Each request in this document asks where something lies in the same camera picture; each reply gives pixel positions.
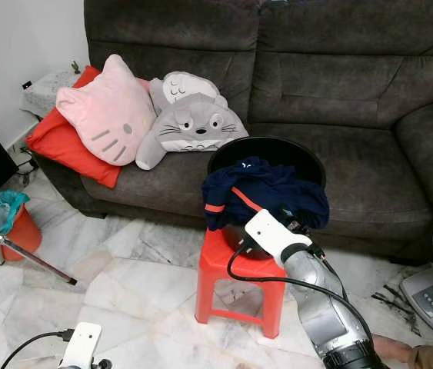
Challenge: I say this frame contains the navy garment red stripes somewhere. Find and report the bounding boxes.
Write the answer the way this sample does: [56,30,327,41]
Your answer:
[201,156,331,231]

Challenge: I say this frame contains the orange bucket teal liner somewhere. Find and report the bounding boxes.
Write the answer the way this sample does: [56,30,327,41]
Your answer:
[0,190,42,262]

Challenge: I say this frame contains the silver metal clothes rack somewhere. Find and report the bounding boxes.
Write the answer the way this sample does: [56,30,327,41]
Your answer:
[0,211,78,287]

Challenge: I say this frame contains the red cushion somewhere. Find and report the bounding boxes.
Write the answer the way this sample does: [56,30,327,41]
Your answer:
[25,65,148,189]

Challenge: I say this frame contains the lace covered side table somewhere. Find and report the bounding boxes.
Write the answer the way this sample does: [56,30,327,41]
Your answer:
[20,71,86,118]

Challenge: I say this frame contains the pink cat face cushion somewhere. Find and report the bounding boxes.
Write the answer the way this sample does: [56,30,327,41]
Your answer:
[56,54,157,166]

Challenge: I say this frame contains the grey Totoro cushion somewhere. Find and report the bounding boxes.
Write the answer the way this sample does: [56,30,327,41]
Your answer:
[135,71,250,170]

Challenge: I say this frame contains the red plastic stool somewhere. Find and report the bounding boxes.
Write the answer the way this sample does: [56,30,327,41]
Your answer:
[195,227,290,339]

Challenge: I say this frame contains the black round basin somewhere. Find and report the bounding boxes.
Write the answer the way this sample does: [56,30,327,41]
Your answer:
[205,137,328,261]

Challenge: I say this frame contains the dark grey fabric sofa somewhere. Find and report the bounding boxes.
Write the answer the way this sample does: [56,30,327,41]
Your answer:
[28,0,433,262]

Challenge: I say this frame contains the black floor fan grey base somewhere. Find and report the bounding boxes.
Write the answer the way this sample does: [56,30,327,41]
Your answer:
[399,209,433,337]

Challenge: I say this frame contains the person in tan trousers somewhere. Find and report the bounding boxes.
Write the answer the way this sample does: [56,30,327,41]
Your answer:
[374,336,433,369]

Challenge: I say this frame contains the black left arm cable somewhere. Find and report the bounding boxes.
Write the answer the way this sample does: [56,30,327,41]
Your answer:
[1,330,75,369]

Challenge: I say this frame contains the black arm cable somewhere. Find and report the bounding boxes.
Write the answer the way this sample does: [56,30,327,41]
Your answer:
[228,242,378,339]
[1,330,75,369]

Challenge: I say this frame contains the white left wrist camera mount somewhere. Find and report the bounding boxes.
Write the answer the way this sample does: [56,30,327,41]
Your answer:
[62,323,102,369]

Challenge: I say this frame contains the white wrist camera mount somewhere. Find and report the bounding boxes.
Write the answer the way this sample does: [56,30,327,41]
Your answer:
[245,209,313,266]
[62,323,102,369]

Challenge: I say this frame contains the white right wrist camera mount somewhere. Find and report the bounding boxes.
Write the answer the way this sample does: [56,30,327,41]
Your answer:
[245,209,313,266]

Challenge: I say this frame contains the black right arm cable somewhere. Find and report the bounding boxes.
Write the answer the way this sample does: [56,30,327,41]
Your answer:
[228,242,378,339]

